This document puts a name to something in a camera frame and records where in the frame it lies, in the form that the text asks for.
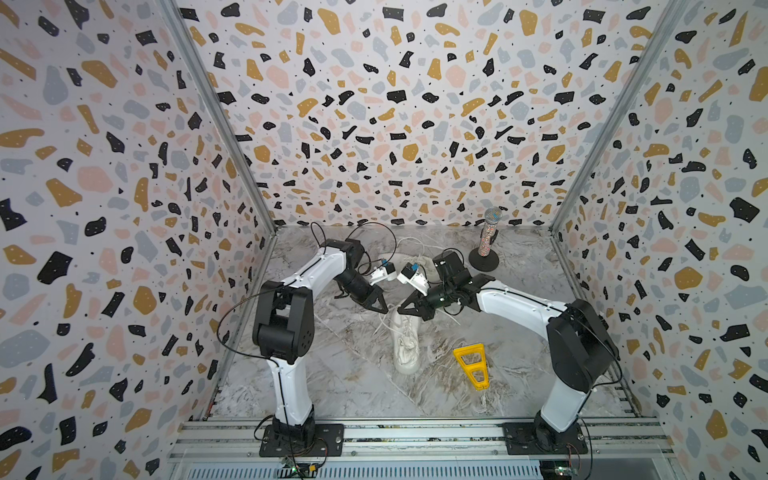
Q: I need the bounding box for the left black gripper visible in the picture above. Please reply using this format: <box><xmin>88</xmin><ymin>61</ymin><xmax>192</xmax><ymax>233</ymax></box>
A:
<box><xmin>335</xmin><ymin>273</ymin><xmax>389</xmax><ymax>313</ymax></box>

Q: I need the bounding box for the white knit sneaker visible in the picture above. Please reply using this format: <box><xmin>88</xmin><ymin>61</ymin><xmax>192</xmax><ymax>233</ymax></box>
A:
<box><xmin>389</xmin><ymin>310</ymin><xmax>421</xmax><ymax>375</ymax></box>
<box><xmin>391</xmin><ymin>253</ymin><xmax>441</xmax><ymax>284</ymax></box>

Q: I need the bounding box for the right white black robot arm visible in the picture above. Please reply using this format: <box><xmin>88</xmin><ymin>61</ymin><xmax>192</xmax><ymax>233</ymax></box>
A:
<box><xmin>397</xmin><ymin>274</ymin><xmax>618</xmax><ymax>435</ymax></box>

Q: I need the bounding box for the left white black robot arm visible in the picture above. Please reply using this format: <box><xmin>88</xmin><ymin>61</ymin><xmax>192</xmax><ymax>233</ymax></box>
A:
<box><xmin>252</xmin><ymin>239</ymin><xmax>388</xmax><ymax>445</ymax></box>

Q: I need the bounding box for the yellow plastic triangular stand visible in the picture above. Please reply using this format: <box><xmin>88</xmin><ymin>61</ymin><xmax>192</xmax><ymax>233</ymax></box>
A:
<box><xmin>453</xmin><ymin>344</ymin><xmax>490</xmax><ymax>391</ymax></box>

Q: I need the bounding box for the sprinkle tube on black base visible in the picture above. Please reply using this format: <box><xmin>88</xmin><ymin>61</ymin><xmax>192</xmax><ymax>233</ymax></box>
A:
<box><xmin>469</xmin><ymin>207</ymin><xmax>502</xmax><ymax>272</ymax></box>

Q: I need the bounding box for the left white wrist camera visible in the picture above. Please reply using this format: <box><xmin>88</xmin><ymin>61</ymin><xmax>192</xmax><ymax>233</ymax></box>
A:
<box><xmin>370</xmin><ymin>262</ymin><xmax>398</xmax><ymax>285</ymax></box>

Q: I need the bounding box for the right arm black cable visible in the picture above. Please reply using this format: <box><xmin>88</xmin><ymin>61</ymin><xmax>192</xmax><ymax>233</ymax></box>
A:
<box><xmin>437</xmin><ymin>247</ymin><xmax>625</xmax><ymax>480</ymax></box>

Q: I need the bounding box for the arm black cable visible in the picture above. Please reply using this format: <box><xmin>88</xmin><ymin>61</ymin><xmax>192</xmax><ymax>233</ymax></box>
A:
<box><xmin>437</xmin><ymin>247</ymin><xmax>625</xmax><ymax>480</ymax></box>
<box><xmin>215</xmin><ymin>220</ymin><xmax>400</xmax><ymax>480</ymax></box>

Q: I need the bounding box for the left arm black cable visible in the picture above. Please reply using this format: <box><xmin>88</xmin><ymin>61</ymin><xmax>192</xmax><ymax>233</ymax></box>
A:
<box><xmin>215</xmin><ymin>220</ymin><xmax>400</xmax><ymax>480</ymax></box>

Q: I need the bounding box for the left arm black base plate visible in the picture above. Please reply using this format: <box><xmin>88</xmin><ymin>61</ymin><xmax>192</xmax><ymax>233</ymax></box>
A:
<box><xmin>259</xmin><ymin>423</ymin><xmax>345</xmax><ymax>458</ymax></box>

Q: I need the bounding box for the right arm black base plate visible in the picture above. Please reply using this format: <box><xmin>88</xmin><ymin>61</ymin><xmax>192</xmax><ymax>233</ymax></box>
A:
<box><xmin>501</xmin><ymin>422</ymin><xmax>588</xmax><ymax>456</ymax></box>

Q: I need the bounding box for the front aluminium rail frame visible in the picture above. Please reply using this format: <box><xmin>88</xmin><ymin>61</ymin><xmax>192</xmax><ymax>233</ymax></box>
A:
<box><xmin>167</xmin><ymin>417</ymin><xmax>685</xmax><ymax>479</ymax></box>

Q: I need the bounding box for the left aluminium corner post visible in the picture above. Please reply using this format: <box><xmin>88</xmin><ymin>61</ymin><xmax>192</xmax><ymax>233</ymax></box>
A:
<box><xmin>156</xmin><ymin>0</ymin><xmax>277</xmax><ymax>237</ymax></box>

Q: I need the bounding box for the aluminium corner post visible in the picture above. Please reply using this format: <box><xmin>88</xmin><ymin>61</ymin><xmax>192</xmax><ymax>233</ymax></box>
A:
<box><xmin>549</xmin><ymin>0</ymin><xmax>689</xmax><ymax>239</ymax></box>
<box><xmin>156</xmin><ymin>0</ymin><xmax>277</xmax><ymax>237</ymax></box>

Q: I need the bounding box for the right aluminium corner post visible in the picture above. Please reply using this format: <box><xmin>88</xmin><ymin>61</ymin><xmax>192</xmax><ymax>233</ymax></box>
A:
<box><xmin>549</xmin><ymin>0</ymin><xmax>689</xmax><ymax>239</ymax></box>

